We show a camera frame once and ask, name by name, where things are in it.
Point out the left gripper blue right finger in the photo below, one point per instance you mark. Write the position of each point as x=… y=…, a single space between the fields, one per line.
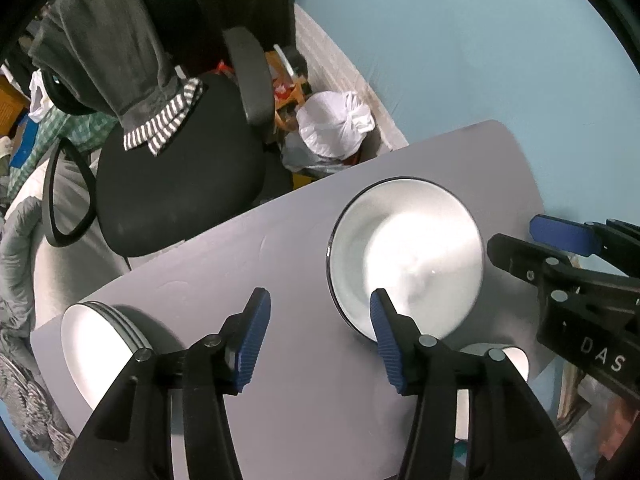
x=397 y=337

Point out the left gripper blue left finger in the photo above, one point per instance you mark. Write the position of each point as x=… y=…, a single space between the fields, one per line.
x=243 y=334

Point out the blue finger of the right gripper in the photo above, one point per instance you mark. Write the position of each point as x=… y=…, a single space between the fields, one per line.
x=577 y=238
x=521 y=259

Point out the white bowl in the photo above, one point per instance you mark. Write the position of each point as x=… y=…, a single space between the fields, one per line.
x=417 y=241
x=496 y=357

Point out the person's right hand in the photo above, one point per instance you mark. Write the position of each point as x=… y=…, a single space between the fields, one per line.
x=618 y=423

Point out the striped grey cloth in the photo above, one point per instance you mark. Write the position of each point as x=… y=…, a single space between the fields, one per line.
x=33 y=415

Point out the grey duvet on bed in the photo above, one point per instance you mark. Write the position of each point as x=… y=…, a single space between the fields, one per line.
x=27 y=294

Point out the blue box on bed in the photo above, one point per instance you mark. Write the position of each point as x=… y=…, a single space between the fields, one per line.
x=25 y=137

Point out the white plastic bag on bed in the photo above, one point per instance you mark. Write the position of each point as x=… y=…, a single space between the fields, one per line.
x=40 y=102

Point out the black office chair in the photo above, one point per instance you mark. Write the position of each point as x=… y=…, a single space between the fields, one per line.
x=214 y=167

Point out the grey towel with striped edge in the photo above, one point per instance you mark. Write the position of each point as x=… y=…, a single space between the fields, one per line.
x=107 y=53

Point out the white plastic bag by wall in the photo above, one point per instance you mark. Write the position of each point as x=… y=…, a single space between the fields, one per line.
x=333 y=125

